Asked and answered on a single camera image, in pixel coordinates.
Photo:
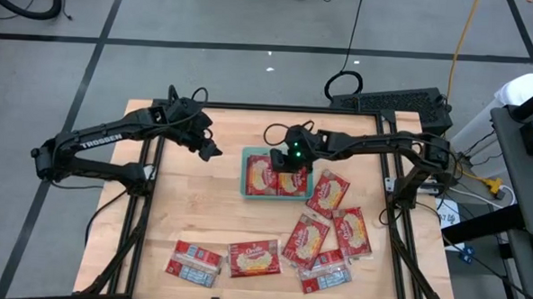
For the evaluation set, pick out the white paper sheet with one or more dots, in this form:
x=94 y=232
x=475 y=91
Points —
x=446 y=218

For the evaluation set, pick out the yellow power plug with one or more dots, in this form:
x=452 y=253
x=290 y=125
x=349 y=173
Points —
x=495 y=184

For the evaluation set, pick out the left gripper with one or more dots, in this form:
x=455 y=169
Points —
x=197 y=130

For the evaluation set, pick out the teal plastic basket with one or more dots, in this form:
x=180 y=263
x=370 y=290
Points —
x=273 y=197

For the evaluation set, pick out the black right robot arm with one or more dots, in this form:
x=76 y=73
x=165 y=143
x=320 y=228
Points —
x=375 y=143

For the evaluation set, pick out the white plastic bin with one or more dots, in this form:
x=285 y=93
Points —
x=521 y=88

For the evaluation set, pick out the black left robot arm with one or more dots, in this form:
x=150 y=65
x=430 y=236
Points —
x=100 y=138

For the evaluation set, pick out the black metal table frame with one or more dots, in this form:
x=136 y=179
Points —
x=268 y=107

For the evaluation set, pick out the grey side desk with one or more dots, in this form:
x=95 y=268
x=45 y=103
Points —
x=517 y=187

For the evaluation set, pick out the black desk leg bar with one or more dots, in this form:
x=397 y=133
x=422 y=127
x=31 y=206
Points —
x=484 y=224

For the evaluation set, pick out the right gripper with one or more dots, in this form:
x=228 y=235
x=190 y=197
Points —
x=305 y=142

